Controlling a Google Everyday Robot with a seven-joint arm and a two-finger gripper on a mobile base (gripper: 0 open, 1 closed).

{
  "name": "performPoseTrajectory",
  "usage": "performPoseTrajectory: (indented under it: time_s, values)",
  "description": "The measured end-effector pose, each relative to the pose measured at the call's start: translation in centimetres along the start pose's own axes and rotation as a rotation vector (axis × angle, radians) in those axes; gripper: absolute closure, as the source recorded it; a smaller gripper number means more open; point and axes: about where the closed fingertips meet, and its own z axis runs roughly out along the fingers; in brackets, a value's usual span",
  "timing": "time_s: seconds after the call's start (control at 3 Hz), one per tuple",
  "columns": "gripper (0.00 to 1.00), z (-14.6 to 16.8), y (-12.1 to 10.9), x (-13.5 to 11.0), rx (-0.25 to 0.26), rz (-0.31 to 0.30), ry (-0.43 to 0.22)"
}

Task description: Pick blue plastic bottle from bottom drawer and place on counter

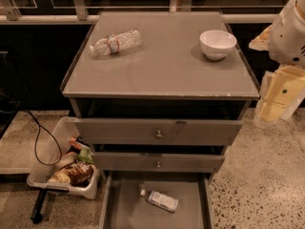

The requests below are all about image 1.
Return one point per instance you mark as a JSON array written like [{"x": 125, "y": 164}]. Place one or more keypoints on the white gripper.
[{"x": 287, "y": 37}]

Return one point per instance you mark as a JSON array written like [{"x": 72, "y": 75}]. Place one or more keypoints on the blue plastic bottle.
[{"x": 160, "y": 200}]

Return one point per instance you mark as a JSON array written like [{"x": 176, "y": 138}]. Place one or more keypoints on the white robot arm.
[{"x": 282, "y": 91}]

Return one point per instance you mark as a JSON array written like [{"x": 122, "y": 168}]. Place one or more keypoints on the grey drawer cabinet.
[{"x": 168, "y": 77}]

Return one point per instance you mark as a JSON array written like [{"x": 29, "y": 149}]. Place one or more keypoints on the brass top drawer knob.
[{"x": 158, "y": 135}]

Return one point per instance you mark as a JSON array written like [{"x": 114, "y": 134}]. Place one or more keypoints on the brass drawer knob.
[
  {"x": 158, "y": 135},
  {"x": 157, "y": 165}
]

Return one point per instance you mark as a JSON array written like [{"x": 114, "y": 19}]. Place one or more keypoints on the brass middle drawer knob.
[{"x": 157, "y": 165}]

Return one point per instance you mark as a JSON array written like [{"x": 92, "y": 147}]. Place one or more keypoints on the clear water bottle red label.
[{"x": 115, "y": 43}]

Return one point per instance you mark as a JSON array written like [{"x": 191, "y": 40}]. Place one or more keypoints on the grey top drawer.
[{"x": 142, "y": 131}]

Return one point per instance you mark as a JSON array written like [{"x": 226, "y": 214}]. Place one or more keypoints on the grey drawer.
[
  {"x": 124, "y": 208},
  {"x": 142, "y": 131},
  {"x": 146, "y": 162}
]

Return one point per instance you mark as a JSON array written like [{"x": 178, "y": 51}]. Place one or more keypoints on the grey middle drawer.
[{"x": 146, "y": 162}]

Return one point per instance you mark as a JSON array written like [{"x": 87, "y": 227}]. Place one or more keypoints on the grey bottom drawer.
[{"x": 124, "y": 208}]

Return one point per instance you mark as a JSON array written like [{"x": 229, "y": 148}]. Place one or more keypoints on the white ceramic bowl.
[{"x": 217, "y": 44}]

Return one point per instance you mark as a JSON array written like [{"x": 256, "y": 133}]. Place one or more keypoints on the metal window railing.
[{"x": 85, "y": 11}]

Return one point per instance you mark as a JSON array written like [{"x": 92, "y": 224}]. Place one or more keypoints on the green snack packet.
[{"x": 85, "y": 155}]

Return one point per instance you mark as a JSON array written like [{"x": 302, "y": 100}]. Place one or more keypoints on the brown snack bag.
[{"x": 74, "y": 174}]

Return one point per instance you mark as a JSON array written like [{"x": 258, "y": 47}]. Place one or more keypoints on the white plastic bin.
[{"x": 52, "y": 158}]

